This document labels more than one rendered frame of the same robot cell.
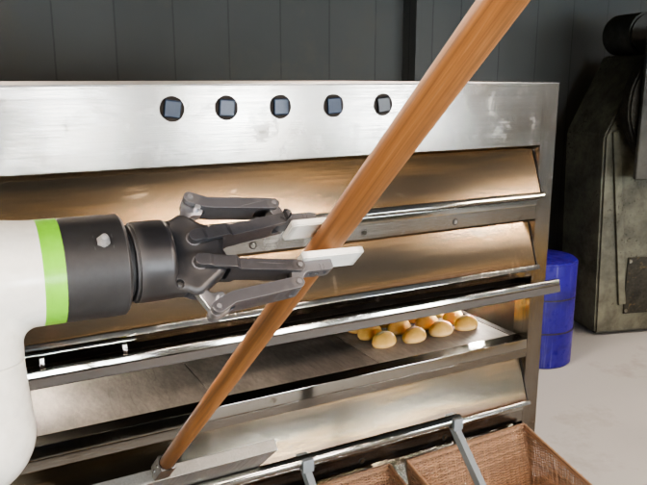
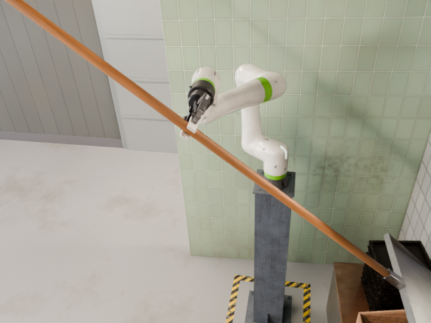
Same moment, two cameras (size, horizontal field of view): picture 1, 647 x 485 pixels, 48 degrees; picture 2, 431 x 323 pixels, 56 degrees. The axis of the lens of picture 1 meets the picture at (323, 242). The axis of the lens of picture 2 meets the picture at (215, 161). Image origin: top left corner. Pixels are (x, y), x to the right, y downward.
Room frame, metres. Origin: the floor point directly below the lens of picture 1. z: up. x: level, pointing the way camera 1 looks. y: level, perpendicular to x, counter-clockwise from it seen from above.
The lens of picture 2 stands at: (1.45, -0.83, 2.59)
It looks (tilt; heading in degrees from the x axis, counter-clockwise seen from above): 35 degrees down; 127
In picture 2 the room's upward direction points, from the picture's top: 3 degrees counter-clockwise
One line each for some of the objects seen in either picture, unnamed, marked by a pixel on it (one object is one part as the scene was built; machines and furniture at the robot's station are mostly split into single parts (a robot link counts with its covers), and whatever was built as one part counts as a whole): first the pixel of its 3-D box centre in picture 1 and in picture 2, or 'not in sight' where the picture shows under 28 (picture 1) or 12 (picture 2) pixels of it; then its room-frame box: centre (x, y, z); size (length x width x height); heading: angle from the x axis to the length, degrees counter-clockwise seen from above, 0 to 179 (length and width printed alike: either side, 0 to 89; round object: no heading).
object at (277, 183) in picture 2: not in sight; (276, 171); (0.63, 0.81, 1.23); 0.26 x 0.15 x 0.06; 114
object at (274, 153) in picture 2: not in sight; (274, 157); (0.64, 0.76, 1.36); 0.16 x 0.13 x 0.19; 168
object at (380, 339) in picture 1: (388, 310); not in sight; (2.77, -0.26, 1.21); 0.61 x 0.48 x 0.06; 28
